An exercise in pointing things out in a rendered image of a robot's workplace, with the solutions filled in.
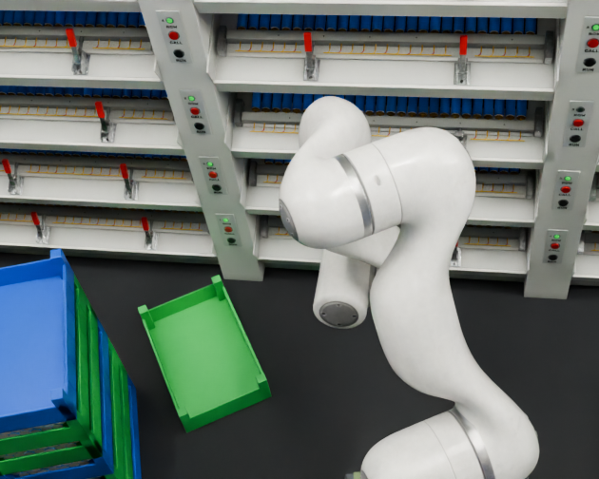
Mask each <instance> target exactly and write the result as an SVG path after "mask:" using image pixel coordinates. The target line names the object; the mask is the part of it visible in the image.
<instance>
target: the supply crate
mask: <svg viewBox="0 0 599 479"><path fill-rule="evenodd" d="M75 419H77V401H76V355H75V309H74V272H73V270H72V269H71V267H70V265H69V263H68V260H67V258H66V257H65V255H64V253H63V251H62V249H61V248H59V249H54V250H50V259H44V260H38V261H34V262H29V263H23V264H18V265H13V266H8V267H3V268H0V433H3V432H9V431H19V430H23V429H28V428H34V427H39V426H44V425H49V424H54V423H60V422H65V421H69V420H75Z"/></svg>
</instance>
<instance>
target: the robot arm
mask: <svg viewBox="0 0 599 479"><path fill-rule="evenodd" d="M474 195H475V172H474V165H473V162H472V159H471V156H470V154H469V151H468V149H466V148H465V146H464V145H463V144H462V143H461V141H459V140H458V139H457V138H456V137H455V136H454V135H452V134H451V133H449V132H447V131H445V130H443V129H439V128H435V127H419V128H415V129H411V130H407V131H404V132H400V133H397V134H395V135H392V136H390V137H387V138H384V139H381V140H378V141H375V142H373V143H372V134H371V130H370V126H369V124H368V122H367V120H366V118H365V116H364V115H363V113H362V112H361V111H360V110H359V109H358V108H357V107H356V106H355V105H353V104H352V103H350V102H348V101H347V100H344V99H342V98H339V97H335V96H326V97H322V98H319V99H317V100H316V101H314V102H313V103H312V104H310V105H309V106H308V107H307V109H306V110H305V112H304V113H303V115H302V118H301V120H300V124H299V151H298V152H297V153H296V155H295V156H294V158H293V159H292V161H291V162H290V163H289V165H288V167H287V169H286V171H285V173H284V176H283V179H282V182H281V185H280V194H279V210H280V216H281V220H282V223H283V224H284V226H285V228H286V230H287V232H288V234H289V235H290V237H292V238H293V239H294V240H296V241H297V242H299V243H300V244H302V245H304V246H307V247H310V248H315V249H323V252H322V258H321V263H320V268H319V278H318V283H317V289H316V293H315V299H314V304H313V311H314V314H315V316H316V318H317V319H318V320H319V321H320V322H322V323H324V324H325V325H327V326H330V327H333V328H338V329H349V328H353V327H356V326H358V325H359V324H360V323H362V322H363V321H364V319H365V317H366V315H367V308H368V307H370V306H371V312H372V316H373V320H374V323H375V326H376V329H377V335H378V338H379V341H380V344H381V347H382V349H383V352H384V353H385V356H386V358H387V360H388V362H389V364H390V365H391V367H392V369H393V370H394V372H395V373H396V374H397V375H398V376H399V377H400V378H401V379H402V380H403V381H404V382H405V383H406V384H408V385H409V386H411V387H412V388H414V389H416V390H417V391H419V392H422V393H426V394H428V395H432V396H436V397H440V398H444V399H448V400H452V401H453V402H455V405H454V407H453V408H452V409H450V410H448V411H446V412H443V413H441V414H438V415H436V416H434V417H431V418H429V419H426V420H424V421H422V422H419V423H417V424H414V425H413V426H410V427H408V428H405V429H403V430H401V431H397V432H395V433H393V434H391V435H389V436H387V437H385V438H384V439H382V440H381V441H379V442H378V443H376V444H375V445H374V446H373V447H372V448H371V449H370V450H369V451H368V453H367V454H366V456H365V458H364V460H363V462H362V466H361V471H360V479H525V478H526V477H527V476H528V475H529V474H530V473H531V472H532V471H533V469H534V468H535V466H536V464H537V461H538V457H539V442H538V438H537V436H538V435H537V432H536V430H535V429H534V427H533V425H532V424H531V421H530V420H529V418H528V416H527V415H526V414H525V413H523V412H522V410H521V409H520V408H519V407H518V406H517V405H516V404H515V403H514V402H513V401H512V400H511V399H510V398H509V397H508V396H507V395H506V394H505V393H504V392H503V391H502V390H501V389H500V388H499V387H498V386H496V385H495V384H494V383H493V382H492V381H491V380H490V378H489V377H488V376H487V375H486V374H485V373H484V372H483V371H482V369H481V368H480V367H479V366H478V364H477V363H476V361H475V360H474V358H473V356H472V354H471V352H470V350H469V348H468V346H467V343H466V341H465V338H464V336H463V334H462V331H461V328H460V324H459V320H458V317H457V313H456V309H455V306H454V299H453V295H452V291H451V286H450V281H449V268H450V262H451V257H452V254H453V251H454V248H455V246H456V244H457V241H458V239H459V236H460V234H461V232H462V230H463V228H464V226H465V223H466V221H467V219H468V217H469V216H470V213H471V211H472V208H473V200H474ZM399 224H401V228H400V229H399V228H398V227H397V225H399Z"/></svg>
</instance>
